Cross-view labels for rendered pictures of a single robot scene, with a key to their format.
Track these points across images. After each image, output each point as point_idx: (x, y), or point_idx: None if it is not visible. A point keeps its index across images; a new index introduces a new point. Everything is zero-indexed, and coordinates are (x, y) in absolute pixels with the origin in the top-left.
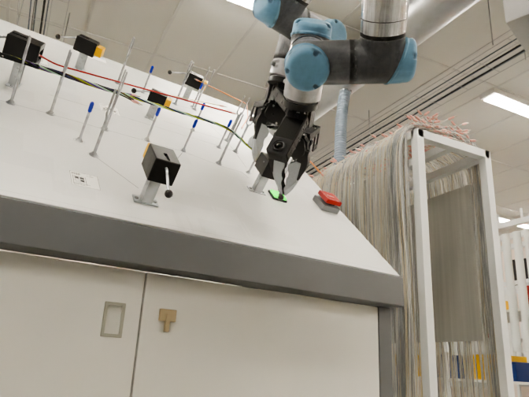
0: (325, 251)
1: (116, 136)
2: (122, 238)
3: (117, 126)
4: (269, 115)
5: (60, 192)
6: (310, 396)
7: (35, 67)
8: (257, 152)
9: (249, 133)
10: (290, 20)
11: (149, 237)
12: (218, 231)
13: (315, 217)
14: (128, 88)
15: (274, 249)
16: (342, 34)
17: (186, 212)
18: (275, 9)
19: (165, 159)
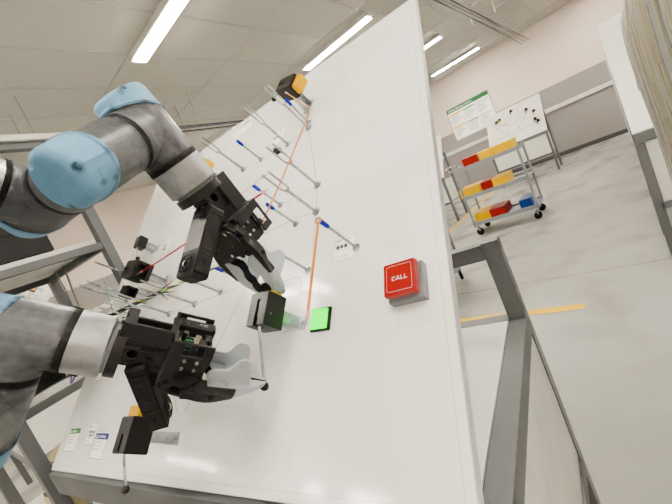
0: (326, 474)
1: (198, 311)
2: (150, 502)
3: (207, 284)
4: (218, 254)
5: (131, 456)
6: None
7: (125, 310)
8: (255, 292)
9: (372, 105)
10: (38, 223)
11: (160, 500)
12: (206, 472)
13: (366, 347)
14: (250, 168)
15: (248, 495)
16: (55, 168)
17: (194, 442)
18: (20, 233)
19: (116, 450)
